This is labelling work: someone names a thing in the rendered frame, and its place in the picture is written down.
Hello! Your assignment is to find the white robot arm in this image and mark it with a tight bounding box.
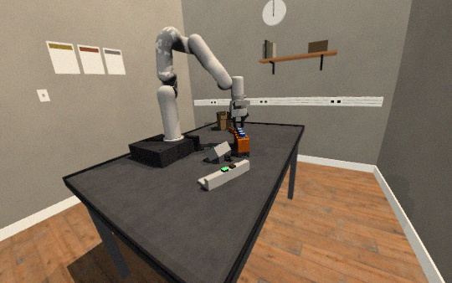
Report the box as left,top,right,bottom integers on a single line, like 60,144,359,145
156,27,250,142

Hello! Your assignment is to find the open brown cardboard box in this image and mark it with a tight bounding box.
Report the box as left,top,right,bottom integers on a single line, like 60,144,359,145
217,111,232,131

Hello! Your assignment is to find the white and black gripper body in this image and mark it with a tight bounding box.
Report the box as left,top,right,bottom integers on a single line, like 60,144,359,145
229,100,247,117

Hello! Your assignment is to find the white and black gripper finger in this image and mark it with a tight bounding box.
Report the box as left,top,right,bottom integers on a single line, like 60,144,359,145
228,111,237,129
240,113,249,127

